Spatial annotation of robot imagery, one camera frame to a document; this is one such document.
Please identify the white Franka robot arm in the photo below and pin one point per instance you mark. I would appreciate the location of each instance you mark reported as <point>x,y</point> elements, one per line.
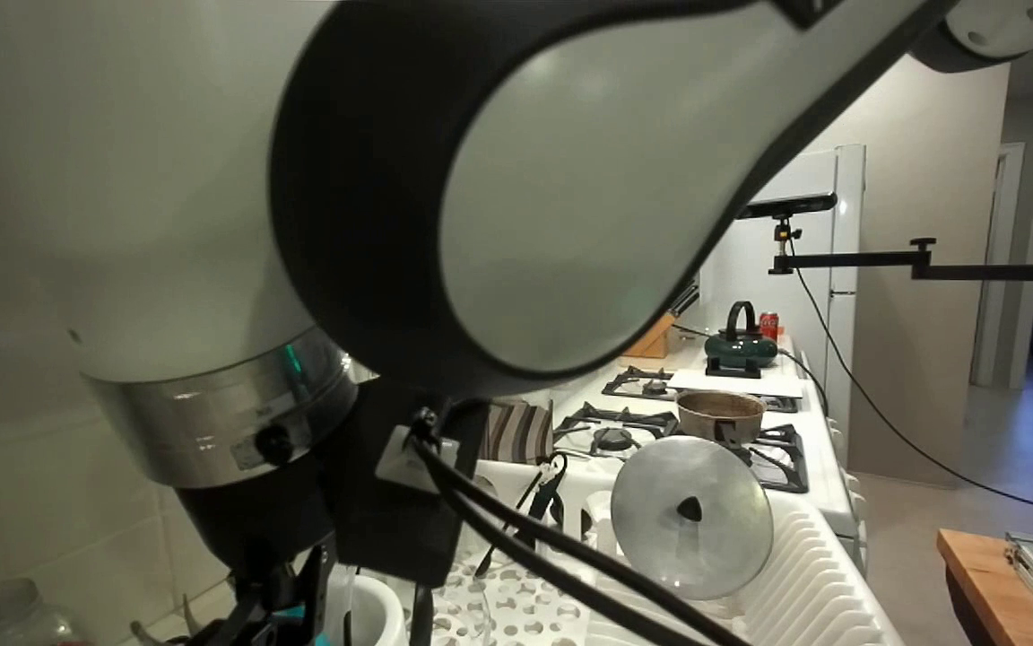
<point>182,181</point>

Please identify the black ladle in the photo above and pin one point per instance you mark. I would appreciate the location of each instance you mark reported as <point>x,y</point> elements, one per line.
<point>533,504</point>

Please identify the dark green kettle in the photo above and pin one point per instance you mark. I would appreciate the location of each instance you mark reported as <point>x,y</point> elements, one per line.
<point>741,355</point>

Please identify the white hallway door frame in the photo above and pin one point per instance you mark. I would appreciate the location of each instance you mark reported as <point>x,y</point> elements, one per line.
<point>1001,218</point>

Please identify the black stereo camera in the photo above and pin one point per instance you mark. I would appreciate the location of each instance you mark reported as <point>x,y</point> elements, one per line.
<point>786,208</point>

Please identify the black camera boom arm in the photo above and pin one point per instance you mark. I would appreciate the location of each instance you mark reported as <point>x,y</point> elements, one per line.
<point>970,270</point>

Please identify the wooden knife block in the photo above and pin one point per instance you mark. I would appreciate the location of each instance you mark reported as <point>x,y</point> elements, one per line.
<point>654,343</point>

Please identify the glass pot lid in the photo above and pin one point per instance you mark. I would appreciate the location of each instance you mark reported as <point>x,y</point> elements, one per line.
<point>661,521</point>

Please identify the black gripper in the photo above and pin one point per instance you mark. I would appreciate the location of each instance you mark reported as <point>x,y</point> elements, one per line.
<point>260,514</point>

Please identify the camera tripod arm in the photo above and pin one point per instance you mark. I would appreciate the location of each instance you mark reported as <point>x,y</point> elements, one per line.
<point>924,461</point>

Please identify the white gas stove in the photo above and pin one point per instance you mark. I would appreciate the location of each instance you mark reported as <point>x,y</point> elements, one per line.
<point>717,480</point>

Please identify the brown cooking pot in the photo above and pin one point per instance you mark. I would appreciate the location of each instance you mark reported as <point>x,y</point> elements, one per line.
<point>717,419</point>

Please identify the small red container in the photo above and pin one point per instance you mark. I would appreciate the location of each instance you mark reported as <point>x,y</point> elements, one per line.
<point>768,325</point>

